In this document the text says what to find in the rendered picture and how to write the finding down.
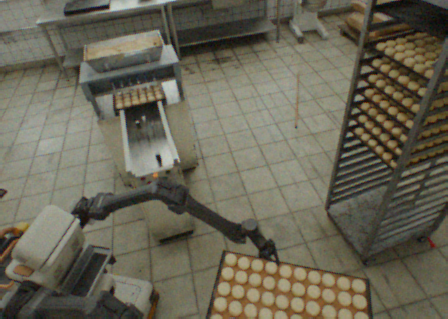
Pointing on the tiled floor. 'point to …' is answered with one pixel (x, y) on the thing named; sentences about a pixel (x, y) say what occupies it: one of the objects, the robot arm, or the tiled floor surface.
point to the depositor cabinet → (177, 117)
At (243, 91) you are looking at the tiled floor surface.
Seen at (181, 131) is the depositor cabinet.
